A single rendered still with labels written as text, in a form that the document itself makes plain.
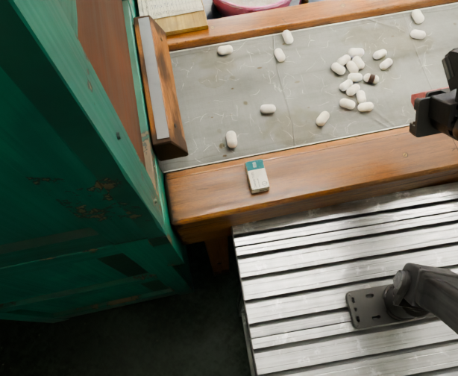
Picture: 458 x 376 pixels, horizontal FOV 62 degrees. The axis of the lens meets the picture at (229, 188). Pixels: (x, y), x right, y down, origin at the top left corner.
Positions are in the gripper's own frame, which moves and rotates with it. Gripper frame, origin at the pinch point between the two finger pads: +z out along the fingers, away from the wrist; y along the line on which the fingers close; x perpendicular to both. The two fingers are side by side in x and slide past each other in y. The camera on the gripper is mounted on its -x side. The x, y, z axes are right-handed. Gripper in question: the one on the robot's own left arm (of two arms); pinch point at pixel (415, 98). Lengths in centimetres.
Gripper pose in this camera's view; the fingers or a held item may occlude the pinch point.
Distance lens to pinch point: 79.9
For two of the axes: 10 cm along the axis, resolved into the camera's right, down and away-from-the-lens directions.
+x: 1.4, 8.6, 4.9
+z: -1.5, -4.7, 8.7
